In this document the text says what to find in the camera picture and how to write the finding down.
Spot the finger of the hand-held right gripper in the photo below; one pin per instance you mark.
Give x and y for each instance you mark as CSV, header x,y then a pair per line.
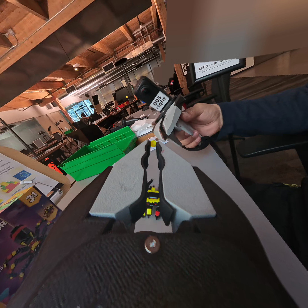
x,y
173,119
160,130

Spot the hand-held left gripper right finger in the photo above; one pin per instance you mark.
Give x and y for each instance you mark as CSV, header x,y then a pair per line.
x,y
185,187

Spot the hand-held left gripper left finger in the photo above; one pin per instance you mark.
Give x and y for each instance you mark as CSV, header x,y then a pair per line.
x,y
120,182

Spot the small yellow round lego piece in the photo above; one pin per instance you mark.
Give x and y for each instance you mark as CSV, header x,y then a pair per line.
x,y
153,144

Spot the yellow and black lego model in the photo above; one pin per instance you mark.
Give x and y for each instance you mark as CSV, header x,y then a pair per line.
x,y
152,199

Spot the person's right forearm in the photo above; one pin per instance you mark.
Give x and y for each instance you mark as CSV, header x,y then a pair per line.
x,y
264,113

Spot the purple lego set box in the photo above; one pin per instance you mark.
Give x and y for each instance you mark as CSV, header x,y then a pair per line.
x,y
21,235

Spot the person's right hand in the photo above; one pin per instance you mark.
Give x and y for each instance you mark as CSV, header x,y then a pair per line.
x,y
204,119

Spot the white crumpled paper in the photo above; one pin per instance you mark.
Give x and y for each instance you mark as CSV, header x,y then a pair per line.
x,y
143,126

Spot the green plastic bin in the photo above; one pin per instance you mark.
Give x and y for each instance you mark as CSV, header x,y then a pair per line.
x,y
120,137
96,163

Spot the black framed sign display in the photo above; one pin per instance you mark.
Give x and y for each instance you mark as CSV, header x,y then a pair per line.
x,y
216,67

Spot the white tethered pen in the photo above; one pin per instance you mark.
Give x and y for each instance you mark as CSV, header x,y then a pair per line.
x,y
27,182

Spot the black office chair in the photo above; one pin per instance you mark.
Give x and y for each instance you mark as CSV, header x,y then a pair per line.
x,y
269,146

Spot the wooden clipboard with instruction sheet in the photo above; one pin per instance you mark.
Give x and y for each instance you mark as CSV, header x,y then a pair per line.
x,y
16,173

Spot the wooden post with printed tag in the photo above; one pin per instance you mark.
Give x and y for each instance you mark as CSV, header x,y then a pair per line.
x,y
181,77

